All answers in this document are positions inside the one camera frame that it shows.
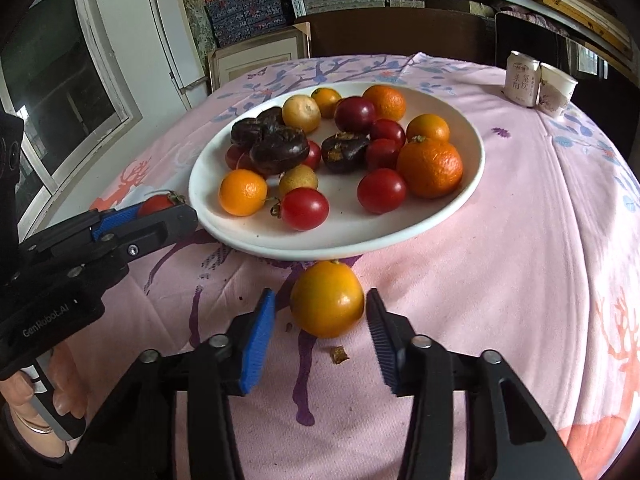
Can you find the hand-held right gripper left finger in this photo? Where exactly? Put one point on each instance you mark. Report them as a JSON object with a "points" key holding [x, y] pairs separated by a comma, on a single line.
{"points": [[257, 345]]}

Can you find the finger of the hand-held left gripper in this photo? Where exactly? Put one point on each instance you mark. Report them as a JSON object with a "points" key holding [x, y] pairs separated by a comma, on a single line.
{"points": [[117, 220], [165, 225]]}

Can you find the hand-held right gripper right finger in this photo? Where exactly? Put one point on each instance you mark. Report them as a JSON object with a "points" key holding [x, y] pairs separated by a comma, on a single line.
{"points": [[382, 345]]}

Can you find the red cherry tomato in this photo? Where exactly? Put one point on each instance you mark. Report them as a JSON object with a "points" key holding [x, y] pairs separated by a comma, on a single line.
{"points": [[156, 204], [382, 155], [314, 156], [389, 131], [236, 158], [306, 209]]}

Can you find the yellow-orange oval kumquat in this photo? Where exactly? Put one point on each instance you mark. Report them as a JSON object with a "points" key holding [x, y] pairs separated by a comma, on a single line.
{"points": [[327, 300]]}

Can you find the white oval plate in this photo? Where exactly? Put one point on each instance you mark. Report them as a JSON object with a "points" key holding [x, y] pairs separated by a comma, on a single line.
{"points": [[340, 237]]}

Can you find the large dark water chestnut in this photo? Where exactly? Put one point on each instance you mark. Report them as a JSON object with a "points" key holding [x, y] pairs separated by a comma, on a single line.
{"points": [[280, 151]]}

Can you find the brownish yellow round fruit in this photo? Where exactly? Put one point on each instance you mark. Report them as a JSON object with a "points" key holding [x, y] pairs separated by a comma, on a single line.
{"points": [[298, 180]]}

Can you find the large dark red tomato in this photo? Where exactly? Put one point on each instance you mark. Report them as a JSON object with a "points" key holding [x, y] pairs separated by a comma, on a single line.
{"points": [[355, 114], [381, 191]]}

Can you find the large orange mandarin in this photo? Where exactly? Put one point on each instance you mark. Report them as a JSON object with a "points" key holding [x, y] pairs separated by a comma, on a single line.
{"points": [[432, 170]]}

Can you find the dark water chestnut yellow break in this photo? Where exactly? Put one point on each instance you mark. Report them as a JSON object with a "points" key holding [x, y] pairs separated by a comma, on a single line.
{"points": [[345, 152]]}

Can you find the round orange kumquat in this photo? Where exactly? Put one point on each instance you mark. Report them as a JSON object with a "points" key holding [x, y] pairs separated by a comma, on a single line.
{"points": [[243, 192], [326, 101], [428, 127]]}

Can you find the person's left hand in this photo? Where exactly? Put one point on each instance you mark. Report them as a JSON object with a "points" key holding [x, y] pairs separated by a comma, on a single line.
{"points": [[65, 387]]}

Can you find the brown peel fragment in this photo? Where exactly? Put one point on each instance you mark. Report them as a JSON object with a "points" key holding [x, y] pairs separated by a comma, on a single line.
{"points": [[339, 354]]}

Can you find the pink printed tablecloth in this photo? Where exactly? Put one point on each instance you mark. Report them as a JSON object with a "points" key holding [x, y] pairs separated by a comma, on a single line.
{"points": [[500, 260]]}

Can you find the white framed window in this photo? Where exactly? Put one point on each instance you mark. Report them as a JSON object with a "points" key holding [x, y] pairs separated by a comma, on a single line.
{"points": [[55, 85]]}

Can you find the white panel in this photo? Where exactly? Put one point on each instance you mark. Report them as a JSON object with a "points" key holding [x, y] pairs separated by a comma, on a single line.
{"points": [[175, 35]]}

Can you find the stack of patterned boxes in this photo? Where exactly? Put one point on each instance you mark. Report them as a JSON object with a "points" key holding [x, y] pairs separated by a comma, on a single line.
{"points": [[245, 12]]}

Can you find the small orange mandarin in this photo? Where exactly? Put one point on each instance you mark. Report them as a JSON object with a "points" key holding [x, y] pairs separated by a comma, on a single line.
{"points": [[387, 102]]}

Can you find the dark brown wooden board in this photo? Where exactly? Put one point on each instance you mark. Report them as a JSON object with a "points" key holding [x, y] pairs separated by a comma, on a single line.
{"points": [[400, 40]]}

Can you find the white drink can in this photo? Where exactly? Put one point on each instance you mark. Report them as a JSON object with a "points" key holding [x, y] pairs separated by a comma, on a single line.
{"points": [[522, 80]]}

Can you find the white paper cup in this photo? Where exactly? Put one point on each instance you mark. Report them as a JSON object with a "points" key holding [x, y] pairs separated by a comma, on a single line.
{"points": [[556, 91]]}

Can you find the black chair back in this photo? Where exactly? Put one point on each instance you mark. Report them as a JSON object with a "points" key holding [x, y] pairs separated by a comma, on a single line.
{"points": [[540, 35]]}

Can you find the stack of wooden frames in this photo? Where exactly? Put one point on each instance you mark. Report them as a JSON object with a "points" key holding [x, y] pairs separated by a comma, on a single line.
{"points": [[580, 5]]}

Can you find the beige picture frame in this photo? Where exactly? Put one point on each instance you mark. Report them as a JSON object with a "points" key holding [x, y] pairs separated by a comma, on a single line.
{"points": [[250, 57]]}

